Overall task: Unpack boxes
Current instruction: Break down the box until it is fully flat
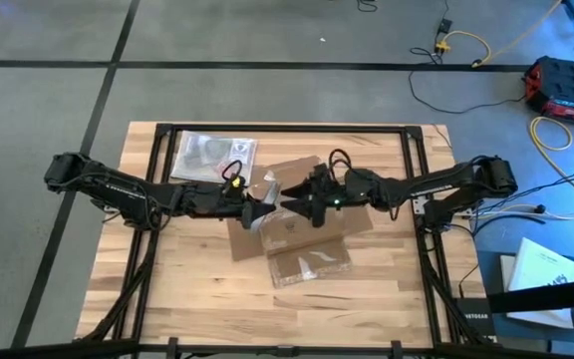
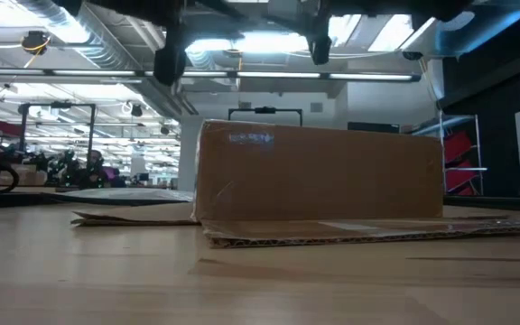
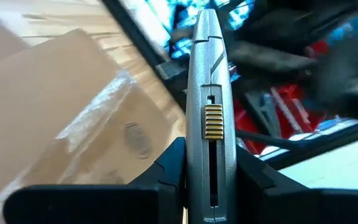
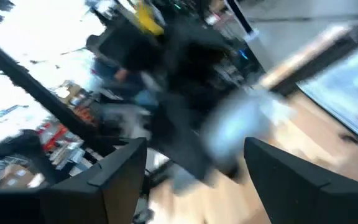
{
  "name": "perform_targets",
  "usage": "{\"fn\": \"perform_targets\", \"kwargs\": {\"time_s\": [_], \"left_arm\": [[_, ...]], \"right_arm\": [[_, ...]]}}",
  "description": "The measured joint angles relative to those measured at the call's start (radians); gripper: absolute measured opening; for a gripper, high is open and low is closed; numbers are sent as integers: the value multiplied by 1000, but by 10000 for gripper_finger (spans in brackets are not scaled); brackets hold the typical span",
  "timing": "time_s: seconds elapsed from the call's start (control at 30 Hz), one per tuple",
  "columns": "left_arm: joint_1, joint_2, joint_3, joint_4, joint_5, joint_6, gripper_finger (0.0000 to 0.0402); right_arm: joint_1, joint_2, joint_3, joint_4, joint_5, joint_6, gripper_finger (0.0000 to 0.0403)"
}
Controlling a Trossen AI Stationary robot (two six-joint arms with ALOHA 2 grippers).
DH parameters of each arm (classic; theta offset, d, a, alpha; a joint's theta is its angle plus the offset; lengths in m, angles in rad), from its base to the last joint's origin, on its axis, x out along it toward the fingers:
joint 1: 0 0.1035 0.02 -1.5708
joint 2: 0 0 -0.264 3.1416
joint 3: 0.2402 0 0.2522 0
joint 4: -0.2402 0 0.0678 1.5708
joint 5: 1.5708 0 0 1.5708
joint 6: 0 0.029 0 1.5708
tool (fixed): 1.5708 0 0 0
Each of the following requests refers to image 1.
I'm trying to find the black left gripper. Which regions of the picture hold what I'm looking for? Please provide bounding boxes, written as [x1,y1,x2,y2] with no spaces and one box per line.
[184,181,278,232]

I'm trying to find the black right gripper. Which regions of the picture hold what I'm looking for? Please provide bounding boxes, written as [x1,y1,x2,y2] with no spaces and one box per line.
[280,163,386,229]

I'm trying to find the taped brown cardboard box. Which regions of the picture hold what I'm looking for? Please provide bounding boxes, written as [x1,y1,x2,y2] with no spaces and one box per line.
[258,206,349,256]
[226,155,374,289]

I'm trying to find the clear bubble wrap bag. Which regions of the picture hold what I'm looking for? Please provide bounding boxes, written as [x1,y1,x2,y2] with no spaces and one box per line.
[169,130,259,185]

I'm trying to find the white packet blue emblem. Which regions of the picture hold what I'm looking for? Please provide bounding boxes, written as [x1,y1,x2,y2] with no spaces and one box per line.
[229,139,256,164]

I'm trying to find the black items clear bag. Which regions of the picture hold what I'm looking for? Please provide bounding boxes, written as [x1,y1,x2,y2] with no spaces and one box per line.
[186,139,229,170]

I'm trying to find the white booklet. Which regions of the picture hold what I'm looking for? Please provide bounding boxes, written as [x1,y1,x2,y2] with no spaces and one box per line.
[499,237,574,330]

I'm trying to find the red black tool case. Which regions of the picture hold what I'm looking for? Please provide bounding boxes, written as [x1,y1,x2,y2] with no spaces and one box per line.
[524,55,574,127]

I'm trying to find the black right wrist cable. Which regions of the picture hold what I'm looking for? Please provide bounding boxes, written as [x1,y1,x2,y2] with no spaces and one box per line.
[328,148,354,174]

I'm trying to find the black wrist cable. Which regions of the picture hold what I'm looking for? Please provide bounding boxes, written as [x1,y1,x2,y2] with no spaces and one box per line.
[220,159,244,189]
[328,148,354,174]

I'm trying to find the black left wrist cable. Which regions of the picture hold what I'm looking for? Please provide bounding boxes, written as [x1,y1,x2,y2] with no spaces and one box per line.
[220,159,244,189]

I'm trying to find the black floor cable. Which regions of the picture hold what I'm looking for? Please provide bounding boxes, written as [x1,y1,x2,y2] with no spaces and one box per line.
[409,47,528,116]

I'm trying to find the yellow extension cable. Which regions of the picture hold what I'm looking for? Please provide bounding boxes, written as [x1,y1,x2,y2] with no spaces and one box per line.
[434,0,566,69]

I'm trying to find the black network switch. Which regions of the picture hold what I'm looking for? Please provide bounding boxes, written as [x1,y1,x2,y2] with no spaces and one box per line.
[458,297,497,338]

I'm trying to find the black cable bundle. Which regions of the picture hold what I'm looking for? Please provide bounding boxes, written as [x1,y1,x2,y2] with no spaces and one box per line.
[465,167,574,235]

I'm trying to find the yellow coiled cable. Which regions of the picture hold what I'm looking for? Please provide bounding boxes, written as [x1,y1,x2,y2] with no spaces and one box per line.
[529,116,574,221]

